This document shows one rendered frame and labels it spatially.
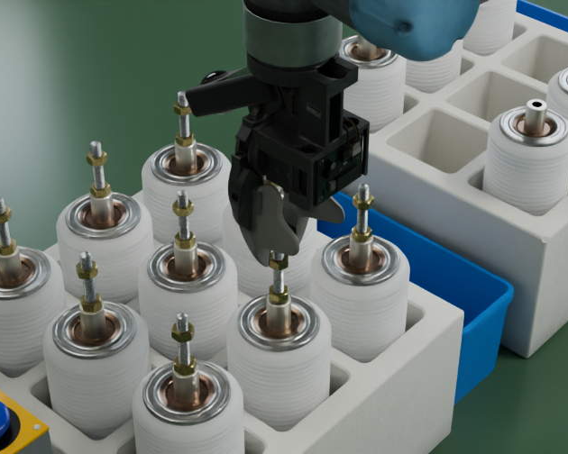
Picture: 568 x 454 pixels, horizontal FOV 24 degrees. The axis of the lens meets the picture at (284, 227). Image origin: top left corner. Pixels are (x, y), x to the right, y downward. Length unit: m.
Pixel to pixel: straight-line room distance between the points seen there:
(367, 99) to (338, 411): 0.47
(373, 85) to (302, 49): 0.58
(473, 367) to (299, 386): 0.33
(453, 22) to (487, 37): 0.86
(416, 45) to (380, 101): 0.71
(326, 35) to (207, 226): 0.46
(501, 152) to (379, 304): 0.28
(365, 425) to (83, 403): 0.27
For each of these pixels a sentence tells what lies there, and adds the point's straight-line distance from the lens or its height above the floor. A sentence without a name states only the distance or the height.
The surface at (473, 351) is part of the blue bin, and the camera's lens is 1.45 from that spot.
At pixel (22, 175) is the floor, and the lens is 1.83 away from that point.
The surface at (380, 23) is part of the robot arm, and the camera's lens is 0.86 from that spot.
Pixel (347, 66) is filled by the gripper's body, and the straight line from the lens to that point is 1.00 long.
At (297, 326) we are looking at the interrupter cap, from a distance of 1.19.
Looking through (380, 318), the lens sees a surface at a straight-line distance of 1.26.
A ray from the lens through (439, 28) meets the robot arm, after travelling 0.87.
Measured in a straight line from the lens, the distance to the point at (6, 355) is 1.28.
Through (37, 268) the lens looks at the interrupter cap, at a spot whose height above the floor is 0.25.
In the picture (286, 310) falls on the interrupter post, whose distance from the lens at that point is 1.17.
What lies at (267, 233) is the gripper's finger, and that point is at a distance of 1.09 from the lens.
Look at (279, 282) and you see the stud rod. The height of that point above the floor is 0.30.
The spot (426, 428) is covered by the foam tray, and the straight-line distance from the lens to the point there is 1.39.
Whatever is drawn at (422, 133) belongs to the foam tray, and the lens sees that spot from 1.62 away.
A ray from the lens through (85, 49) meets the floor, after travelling 2.09.
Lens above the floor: 1.07
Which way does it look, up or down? 39 degrees down
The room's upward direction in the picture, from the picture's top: straight up
